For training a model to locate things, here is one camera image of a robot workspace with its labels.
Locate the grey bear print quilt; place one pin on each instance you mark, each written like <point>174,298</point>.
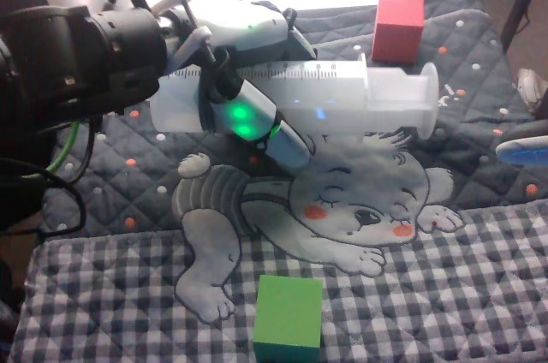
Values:
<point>128,294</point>

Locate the green cube block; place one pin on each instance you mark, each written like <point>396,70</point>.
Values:
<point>287,311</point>

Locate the white rounded object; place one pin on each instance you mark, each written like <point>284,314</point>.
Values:
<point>531,89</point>

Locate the red cube block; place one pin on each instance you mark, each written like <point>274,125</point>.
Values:
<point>396,33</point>

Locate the large clear plastic syringe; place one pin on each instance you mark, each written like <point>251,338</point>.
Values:
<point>334,93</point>

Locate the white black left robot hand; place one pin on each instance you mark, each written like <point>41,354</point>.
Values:
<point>252,33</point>

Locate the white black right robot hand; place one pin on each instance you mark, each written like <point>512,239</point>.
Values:
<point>526,152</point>

